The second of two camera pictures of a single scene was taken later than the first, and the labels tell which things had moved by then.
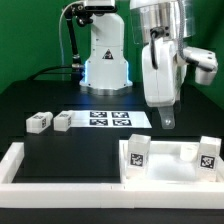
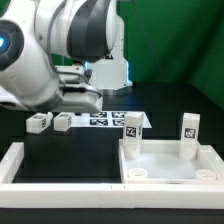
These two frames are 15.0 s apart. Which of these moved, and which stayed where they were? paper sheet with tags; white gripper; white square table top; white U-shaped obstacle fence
Moved: white gripper
Stayed: paper sheet with tags; white square table top; white U-shaped obstacle fence
